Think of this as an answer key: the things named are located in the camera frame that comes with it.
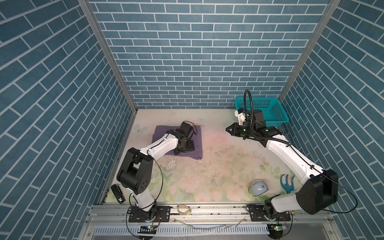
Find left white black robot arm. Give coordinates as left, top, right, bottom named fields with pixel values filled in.
left=116, top=121, right=198, bottom=219

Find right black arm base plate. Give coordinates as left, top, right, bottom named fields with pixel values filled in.
left=245, top=204, right=292, bottom=222

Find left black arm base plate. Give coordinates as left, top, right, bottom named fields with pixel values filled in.
left=128, top=206, right=171, bottom=223

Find purple trousers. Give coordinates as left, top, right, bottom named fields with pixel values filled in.
left=144, top=126, right=203, bottom=160

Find white slotted cable duct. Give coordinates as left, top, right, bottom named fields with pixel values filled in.
left=94, top=224, right=270, bottom=237

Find black stapler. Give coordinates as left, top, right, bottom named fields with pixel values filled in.
left=111, top=184, right=126, bottom=204

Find grey computer mouse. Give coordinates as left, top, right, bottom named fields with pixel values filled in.
left=248, top=180, right=269, bottom=197

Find blue garden rake yellow handle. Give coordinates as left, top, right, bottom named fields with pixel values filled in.
left=280, top=174, right=295, bottom=194

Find teal plastic mesh basket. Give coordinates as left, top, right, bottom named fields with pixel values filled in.
left=235, top=98, right=289, bottom=127

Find aluminium front rail frame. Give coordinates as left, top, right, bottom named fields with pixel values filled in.
left=80, top=203, right=342, bottom=240

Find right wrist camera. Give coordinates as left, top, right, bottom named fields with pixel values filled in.
left=235, top=108, right=247, bottom=126

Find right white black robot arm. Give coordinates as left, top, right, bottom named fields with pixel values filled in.
left=226, top=109, right=339, bottom=220

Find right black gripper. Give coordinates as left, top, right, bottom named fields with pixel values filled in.
left=225, top=121, right=256, bottom=138

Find beige rubber band loop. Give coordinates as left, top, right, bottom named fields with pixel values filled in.
left=177, top=205, right=192, bottom=216

